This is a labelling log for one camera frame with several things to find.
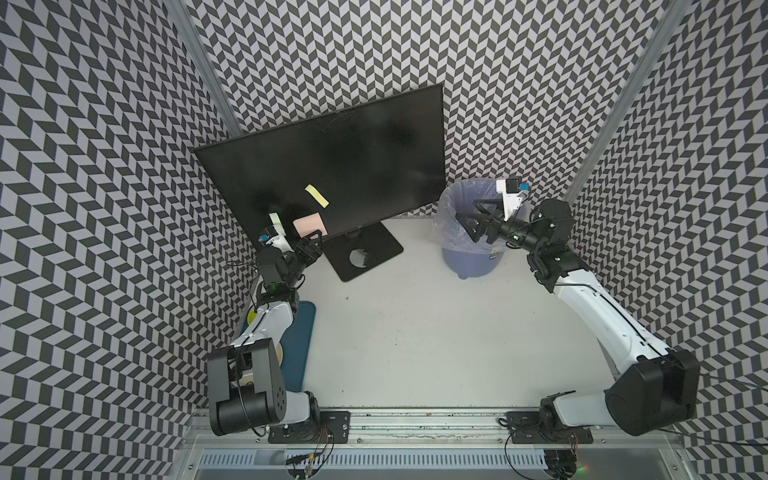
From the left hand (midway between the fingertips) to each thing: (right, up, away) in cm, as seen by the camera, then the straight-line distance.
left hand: (314, 236), depth 85 cm
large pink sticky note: (-1, +3, -2) cm, 4 cm away
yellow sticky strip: (+3, +11, -6) cm, 13 cm away
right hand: (+41, +5, -14) cm, 43 cm away
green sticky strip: (-9, +4, -6) cm, 11 cm away
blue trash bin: (+44, -6, +1) cm, 44 cm away
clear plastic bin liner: (+44, +12, +9) cm, 46 cm away
